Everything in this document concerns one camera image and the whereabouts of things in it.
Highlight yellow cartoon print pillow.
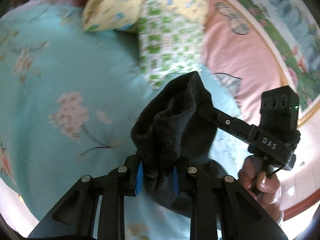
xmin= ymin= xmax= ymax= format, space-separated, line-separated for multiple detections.
xmin=82 ymin=0 xmax=209 ymax=32

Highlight gold framed floral headboard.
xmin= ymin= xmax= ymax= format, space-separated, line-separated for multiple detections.
xmin=213 ymin=0 xmax=319 ymax=126

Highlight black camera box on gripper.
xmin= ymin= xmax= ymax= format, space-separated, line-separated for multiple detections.
xmin=259 ymin=86 xmax=299 ymax=131

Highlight green white checkered pillow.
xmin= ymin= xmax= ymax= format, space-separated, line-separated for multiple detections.
xmin=137 ymin=0 xmax=204 ymax=89

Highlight pink quilt with plaid hearts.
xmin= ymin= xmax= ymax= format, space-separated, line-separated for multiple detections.
xmin=203 ymin=0 xmax=285 ymax=125

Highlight black pants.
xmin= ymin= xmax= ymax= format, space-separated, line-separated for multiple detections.
xmin=131 ymin=72 xmax=227 ymax=217

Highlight right hand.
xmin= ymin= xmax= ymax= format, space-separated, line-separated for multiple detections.
xmin=238 ymin=156 xmax=284 ymax=225

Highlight light blue floral bedsheet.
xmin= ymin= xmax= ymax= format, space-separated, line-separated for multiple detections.
xmin=0 ymin=3 xmax=249 ymax=240

